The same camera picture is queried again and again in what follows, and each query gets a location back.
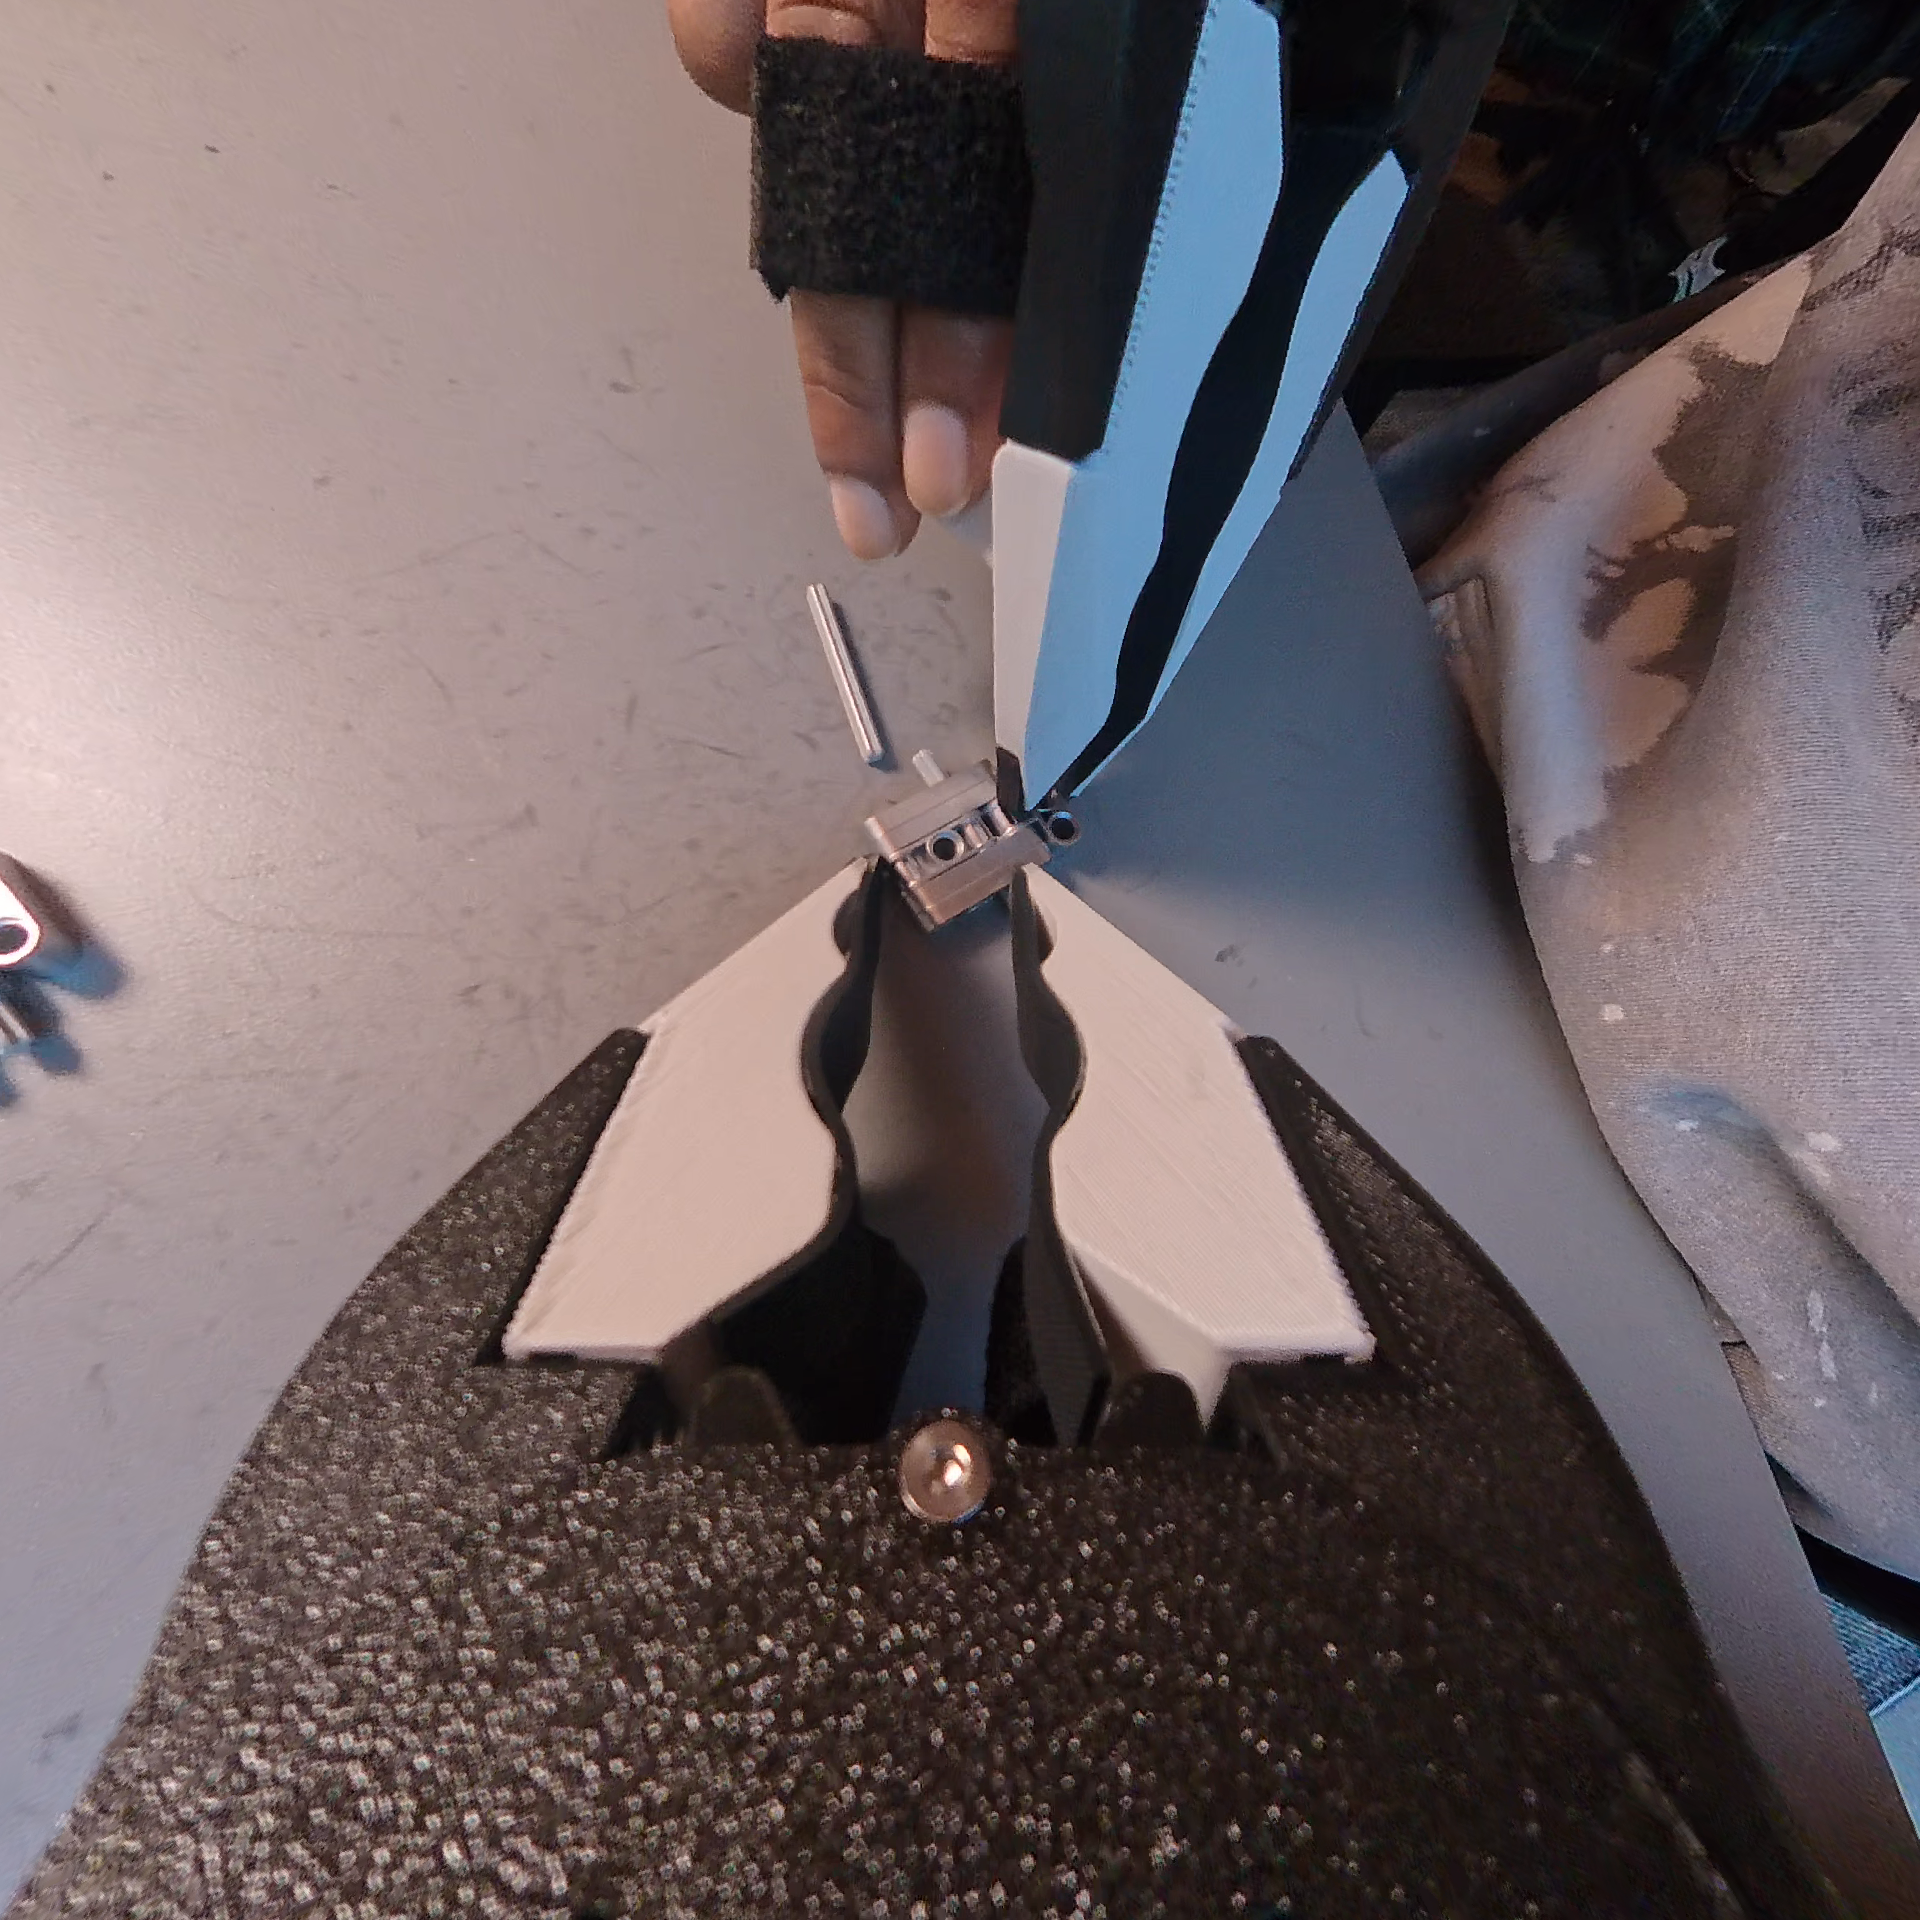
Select person's right hand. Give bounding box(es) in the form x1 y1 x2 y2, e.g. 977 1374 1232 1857
664 0 1024 565

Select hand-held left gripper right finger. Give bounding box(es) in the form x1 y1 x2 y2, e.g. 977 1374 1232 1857
1013 870 1379 1434

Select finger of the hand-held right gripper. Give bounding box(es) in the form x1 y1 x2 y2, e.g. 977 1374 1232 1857
1050 157 1415 805
990 0 1293 811

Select chrome beam assembly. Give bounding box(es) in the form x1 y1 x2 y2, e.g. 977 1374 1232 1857
0 853 63 1052

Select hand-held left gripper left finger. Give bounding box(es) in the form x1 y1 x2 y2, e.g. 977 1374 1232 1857
506 860 893 1369

